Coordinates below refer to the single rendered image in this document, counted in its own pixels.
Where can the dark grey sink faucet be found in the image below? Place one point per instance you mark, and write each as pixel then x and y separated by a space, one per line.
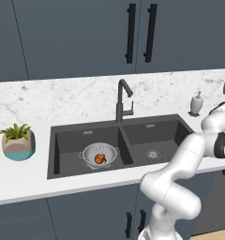
pixel 120 103

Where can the dark blue upper cupboard door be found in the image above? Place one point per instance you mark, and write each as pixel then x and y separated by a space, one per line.
pixel 192 34
pixel 5 40
pixel 73 37

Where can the orange fruit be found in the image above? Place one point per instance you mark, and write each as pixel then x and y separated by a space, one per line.
pixel 99 159

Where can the dark blue lower cupboard door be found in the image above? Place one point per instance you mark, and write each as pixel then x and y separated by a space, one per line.
pixel 19 222
pixel 92 214
pixel 192 187

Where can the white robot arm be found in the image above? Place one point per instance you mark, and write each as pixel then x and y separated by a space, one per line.
pixel 175 184

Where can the potted green plant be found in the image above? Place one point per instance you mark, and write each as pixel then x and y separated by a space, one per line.
pixel 17 142

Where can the dark blue cupboard door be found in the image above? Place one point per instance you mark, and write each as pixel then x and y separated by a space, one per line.
pixel 19 222
pixel 192 187
pixel 73 37
pixel 92 214
pixel 5 40
pixel 192 34

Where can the dark grey double sink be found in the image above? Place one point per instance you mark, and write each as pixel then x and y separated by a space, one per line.
pixel 117 146

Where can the white metal colander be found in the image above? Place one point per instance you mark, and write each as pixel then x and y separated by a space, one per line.
pixel 97 153

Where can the white soap dispenser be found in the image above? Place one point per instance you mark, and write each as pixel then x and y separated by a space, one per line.
pixel 196 104

